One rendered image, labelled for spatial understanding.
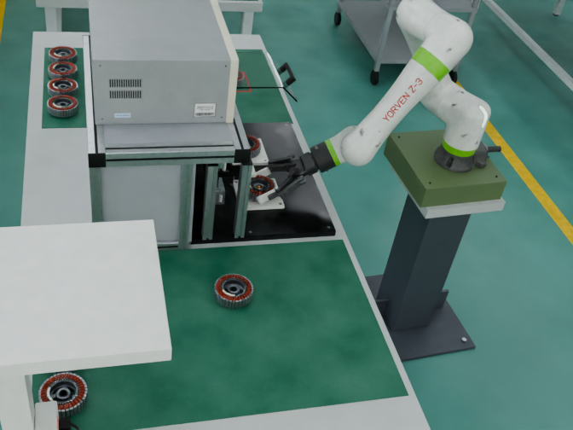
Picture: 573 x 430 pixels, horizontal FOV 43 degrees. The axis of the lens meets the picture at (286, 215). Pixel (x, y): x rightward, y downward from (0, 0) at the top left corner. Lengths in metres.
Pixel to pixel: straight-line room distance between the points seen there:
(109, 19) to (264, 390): 1.13
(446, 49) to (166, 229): 0.98
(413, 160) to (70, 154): 1.20
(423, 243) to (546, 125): 2.29
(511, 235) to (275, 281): 1.94
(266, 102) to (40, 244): 1.58
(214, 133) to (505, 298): 1.86
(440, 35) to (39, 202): 1.34
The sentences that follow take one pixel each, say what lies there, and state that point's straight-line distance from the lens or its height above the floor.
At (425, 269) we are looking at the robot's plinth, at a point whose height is 0.37.
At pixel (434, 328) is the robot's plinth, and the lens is 3.20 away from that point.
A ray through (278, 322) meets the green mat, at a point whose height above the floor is 0.75.
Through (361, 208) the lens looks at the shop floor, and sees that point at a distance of 3.71.
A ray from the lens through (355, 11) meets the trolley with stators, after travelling 5.35.
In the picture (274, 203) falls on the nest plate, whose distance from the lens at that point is 2.38.
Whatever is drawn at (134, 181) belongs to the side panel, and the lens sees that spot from 2.06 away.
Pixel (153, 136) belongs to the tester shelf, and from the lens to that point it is 2.05.
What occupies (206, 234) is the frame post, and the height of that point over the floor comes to 0.79.
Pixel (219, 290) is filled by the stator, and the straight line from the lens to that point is 2.06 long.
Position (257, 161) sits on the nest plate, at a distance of 2.56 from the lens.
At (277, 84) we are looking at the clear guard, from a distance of 2.46.
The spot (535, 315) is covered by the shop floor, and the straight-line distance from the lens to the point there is 3.48.
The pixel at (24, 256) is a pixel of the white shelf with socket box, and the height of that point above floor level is 1.20.
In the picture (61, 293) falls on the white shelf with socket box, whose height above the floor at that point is 1.20.
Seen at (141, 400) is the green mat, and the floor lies 0.75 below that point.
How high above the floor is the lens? 2.26
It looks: 39 degrees down
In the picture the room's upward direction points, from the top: 10 degrees clockwise
